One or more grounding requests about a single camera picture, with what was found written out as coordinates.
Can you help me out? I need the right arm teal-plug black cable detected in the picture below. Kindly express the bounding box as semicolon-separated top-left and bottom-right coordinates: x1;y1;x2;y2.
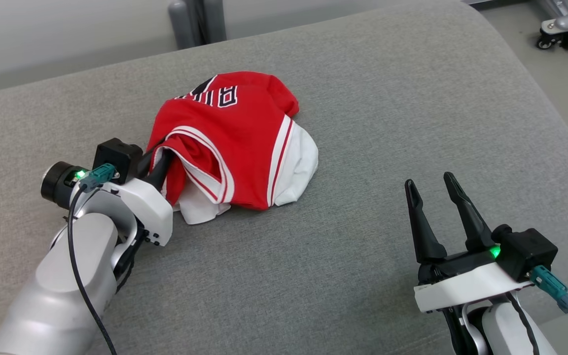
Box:
531;265;568;344

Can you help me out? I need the red basketball jersey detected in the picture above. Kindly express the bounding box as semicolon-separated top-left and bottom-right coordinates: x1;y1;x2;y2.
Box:
146;71;319;225

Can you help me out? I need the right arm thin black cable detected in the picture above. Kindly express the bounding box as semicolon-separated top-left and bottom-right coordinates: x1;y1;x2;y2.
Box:
506;293;541;355

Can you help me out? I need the grey partition post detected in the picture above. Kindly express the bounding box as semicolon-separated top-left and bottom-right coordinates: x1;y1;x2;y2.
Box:
168;0;227;50

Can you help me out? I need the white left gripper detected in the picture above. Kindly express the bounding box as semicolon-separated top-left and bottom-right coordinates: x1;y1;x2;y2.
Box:
73;141;174;292

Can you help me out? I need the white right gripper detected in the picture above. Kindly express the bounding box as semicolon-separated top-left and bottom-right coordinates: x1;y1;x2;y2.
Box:
405;172;533;312

